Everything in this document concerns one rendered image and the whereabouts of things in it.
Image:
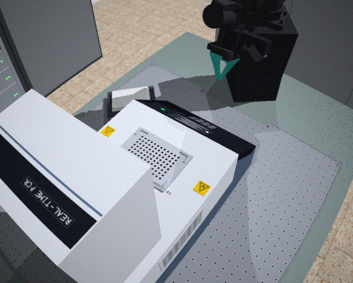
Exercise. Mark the white well pcr plate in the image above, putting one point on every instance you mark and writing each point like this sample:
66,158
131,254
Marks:
121,98

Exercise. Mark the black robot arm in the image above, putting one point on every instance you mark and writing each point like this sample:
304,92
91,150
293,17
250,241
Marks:
228,13

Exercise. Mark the grey lab instrument housing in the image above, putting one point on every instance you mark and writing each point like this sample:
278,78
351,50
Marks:
87,198

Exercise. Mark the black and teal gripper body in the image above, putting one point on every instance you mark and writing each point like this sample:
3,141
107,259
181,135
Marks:
216,47

